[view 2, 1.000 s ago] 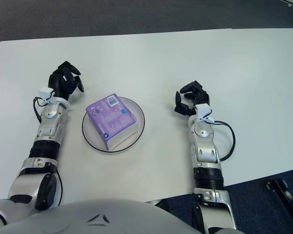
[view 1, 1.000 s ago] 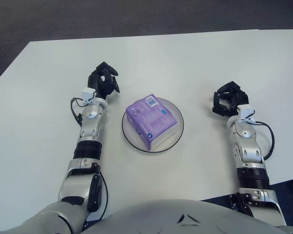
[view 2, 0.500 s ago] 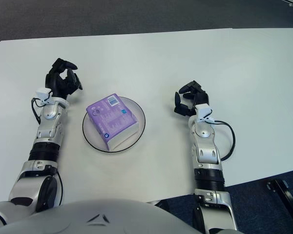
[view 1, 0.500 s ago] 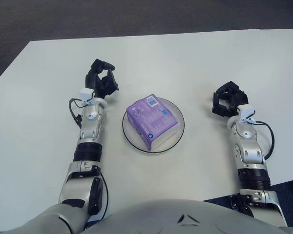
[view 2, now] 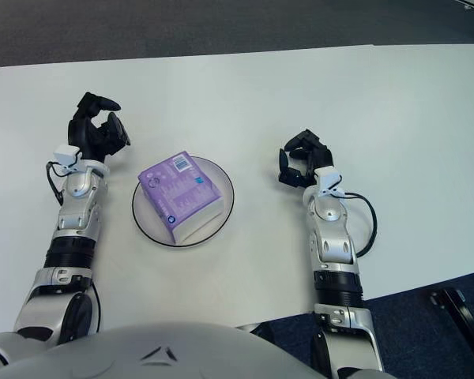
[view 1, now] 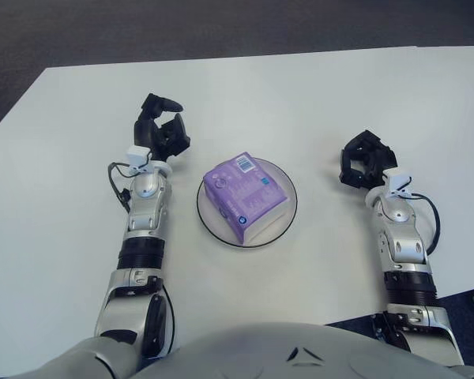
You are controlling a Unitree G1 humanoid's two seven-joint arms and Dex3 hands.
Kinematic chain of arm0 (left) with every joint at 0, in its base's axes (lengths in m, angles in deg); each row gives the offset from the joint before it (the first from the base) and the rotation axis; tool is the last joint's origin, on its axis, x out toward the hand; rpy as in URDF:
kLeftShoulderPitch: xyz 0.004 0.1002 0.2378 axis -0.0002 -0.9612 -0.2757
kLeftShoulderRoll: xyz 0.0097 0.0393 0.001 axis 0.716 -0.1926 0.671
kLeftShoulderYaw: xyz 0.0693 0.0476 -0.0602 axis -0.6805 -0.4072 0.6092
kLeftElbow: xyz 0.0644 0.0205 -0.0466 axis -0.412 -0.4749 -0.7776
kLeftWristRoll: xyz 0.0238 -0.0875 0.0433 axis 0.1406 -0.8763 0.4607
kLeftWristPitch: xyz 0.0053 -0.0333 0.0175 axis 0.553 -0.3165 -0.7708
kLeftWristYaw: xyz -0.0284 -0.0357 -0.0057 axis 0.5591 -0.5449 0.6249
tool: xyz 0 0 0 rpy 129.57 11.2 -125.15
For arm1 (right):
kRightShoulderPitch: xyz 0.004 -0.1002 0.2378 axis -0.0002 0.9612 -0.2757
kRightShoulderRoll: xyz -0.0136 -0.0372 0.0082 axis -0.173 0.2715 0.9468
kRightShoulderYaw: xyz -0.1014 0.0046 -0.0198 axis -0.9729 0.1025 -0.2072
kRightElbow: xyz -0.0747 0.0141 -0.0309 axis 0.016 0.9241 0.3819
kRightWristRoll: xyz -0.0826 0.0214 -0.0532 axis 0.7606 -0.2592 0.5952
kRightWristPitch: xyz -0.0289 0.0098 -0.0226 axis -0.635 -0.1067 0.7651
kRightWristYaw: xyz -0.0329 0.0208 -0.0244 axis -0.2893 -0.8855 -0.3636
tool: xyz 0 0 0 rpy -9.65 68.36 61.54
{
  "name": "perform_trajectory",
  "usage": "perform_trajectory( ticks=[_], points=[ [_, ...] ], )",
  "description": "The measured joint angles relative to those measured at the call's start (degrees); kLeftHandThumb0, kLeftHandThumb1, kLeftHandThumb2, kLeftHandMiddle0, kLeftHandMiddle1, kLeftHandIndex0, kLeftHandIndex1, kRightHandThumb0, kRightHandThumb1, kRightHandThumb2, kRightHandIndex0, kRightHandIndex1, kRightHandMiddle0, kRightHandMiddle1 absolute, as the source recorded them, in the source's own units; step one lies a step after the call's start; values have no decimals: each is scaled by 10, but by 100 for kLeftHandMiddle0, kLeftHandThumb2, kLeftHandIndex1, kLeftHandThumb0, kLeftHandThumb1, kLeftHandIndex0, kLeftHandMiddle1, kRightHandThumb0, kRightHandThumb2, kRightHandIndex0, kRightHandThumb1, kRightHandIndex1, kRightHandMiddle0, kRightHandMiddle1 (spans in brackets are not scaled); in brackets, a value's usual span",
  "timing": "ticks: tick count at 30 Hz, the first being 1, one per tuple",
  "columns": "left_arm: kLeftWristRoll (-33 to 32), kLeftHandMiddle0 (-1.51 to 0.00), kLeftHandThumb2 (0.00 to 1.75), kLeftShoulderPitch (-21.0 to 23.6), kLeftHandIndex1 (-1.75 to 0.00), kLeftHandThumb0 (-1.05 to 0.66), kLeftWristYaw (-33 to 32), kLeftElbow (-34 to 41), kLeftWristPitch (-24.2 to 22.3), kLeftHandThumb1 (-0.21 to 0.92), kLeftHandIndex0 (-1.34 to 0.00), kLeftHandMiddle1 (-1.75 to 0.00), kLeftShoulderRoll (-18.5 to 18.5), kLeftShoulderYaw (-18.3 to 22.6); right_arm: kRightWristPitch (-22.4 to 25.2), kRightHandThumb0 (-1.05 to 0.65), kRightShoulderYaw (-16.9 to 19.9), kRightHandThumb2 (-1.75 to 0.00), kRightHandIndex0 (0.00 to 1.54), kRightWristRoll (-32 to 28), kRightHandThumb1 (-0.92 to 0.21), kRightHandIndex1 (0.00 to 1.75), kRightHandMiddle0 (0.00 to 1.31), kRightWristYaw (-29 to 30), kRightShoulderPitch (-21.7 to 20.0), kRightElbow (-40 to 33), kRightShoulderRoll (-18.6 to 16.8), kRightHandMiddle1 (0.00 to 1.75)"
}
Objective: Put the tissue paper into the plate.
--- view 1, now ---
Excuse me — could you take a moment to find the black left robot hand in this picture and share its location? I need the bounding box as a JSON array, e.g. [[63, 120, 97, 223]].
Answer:
[[133, 92, 192, 163]]

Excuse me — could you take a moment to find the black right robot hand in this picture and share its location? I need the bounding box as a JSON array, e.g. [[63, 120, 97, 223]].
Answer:
[[338, 129, 399, 190]]

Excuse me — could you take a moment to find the purple tissue paper pack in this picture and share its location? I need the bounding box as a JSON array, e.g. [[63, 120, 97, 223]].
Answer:
[[203, 152, 292, 244]]

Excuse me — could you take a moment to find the white plate with black rim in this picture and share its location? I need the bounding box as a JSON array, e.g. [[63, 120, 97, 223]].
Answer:
[[196, 157, 299, 249]]

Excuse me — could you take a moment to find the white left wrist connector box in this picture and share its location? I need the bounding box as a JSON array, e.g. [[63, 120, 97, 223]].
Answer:
[[126, 144, 151, 174]]

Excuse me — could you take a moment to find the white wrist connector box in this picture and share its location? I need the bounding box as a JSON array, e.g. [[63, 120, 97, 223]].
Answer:
[[126, 144, 151, 174], [382, 167, 414, 198]]

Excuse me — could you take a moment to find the white right wrist connector box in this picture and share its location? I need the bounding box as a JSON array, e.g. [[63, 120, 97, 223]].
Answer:
[[382, 167, 414, 198]]

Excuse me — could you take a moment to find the grey robot torso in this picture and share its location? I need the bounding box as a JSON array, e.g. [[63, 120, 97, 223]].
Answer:
[[37, 321, 474, 379]]

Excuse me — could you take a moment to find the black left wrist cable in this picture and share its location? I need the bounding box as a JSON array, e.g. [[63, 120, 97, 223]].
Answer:
[[107, 160, 134, 214]]

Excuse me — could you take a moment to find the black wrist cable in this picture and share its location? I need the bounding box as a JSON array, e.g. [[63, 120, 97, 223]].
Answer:
[[107, 160, 134, 214], [408, 192, 442, 256]]

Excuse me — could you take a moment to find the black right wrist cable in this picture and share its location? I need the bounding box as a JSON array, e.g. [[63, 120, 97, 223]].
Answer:
[[408, 192, 442, 256]]

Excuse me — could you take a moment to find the black metal support bracket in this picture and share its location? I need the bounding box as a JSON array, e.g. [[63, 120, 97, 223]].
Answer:
[[370, 311, 392, 341]]

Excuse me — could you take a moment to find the thin black left elbow cable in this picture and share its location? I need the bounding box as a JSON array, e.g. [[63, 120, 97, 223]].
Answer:
[[164, 283, 179, 348]]

